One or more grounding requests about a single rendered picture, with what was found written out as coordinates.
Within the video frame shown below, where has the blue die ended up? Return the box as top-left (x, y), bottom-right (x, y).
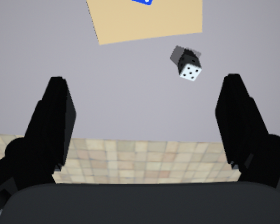
top-left (132, 0), bottom-right (152, 5)

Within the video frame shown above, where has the beige flat mat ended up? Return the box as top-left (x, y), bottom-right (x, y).
top-left (87, 0), bottom-right (202, 45)

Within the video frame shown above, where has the white die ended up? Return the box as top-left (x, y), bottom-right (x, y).
top-left (177, 54), bottom-right (202, 81)

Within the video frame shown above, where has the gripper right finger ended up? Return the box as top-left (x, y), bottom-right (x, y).
top-left (215, 74), bottom-right (280, 191)

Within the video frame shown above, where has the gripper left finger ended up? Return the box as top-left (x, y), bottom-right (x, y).
top-left (0, 76), bottom-right (76, 212)

